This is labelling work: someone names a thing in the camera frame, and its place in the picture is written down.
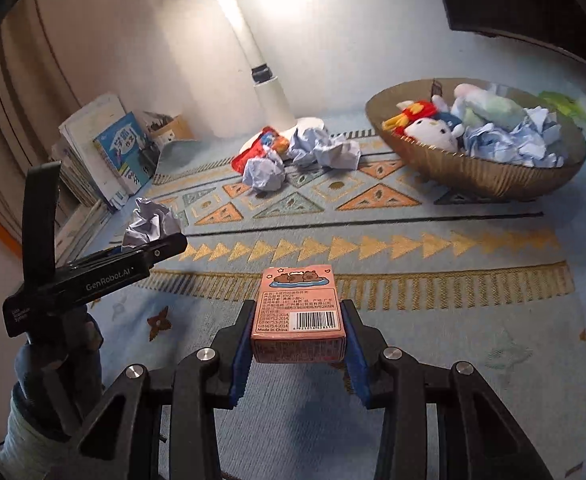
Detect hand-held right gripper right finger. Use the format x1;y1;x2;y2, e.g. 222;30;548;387
340;299;554;480

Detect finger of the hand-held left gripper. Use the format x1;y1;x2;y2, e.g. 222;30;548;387
100;234;189;273

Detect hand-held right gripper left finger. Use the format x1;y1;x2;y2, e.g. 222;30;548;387
48;300;259;480

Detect pale blue paper ball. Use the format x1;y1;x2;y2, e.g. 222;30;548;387
287;126;362;171
122;198;183;250
462;122;524;163
242;152;287;195
513;106;568;168

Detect pink card box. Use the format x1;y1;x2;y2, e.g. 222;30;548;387
251;264;348;364

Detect brown wicker basket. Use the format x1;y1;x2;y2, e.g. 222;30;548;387
365;79;586;201

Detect white cat plush toy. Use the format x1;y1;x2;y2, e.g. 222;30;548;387
403;94;468;152

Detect red and yellow plush toy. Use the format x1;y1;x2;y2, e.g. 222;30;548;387
382;100;440;136

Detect pastel green plush toy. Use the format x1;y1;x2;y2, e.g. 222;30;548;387
452;83;526;131

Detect person's left forearm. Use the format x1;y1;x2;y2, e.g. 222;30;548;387
4;385;79;461

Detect person's left hand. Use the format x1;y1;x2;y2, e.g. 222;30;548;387
13;310;105;428

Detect stack of flat books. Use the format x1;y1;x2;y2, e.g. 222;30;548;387
53;195;119;266

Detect blue patterned woven mat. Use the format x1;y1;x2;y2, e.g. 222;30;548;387
80;115;586;480

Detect blue boxed book set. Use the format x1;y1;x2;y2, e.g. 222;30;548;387
93;112;156;197

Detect wooden desk box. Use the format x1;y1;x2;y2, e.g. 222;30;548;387
148;115;195;150

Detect row of upright books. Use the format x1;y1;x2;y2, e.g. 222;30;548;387
50;92;129;211

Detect red snack packet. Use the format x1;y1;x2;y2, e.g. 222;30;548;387
231;126;290;172

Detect beige curtain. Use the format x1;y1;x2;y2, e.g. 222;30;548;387
0;0;90;261

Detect white desk lamp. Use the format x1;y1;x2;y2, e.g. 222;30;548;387
119;0;331;153

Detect green tissue packet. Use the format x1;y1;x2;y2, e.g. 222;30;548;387
538;90;586;151

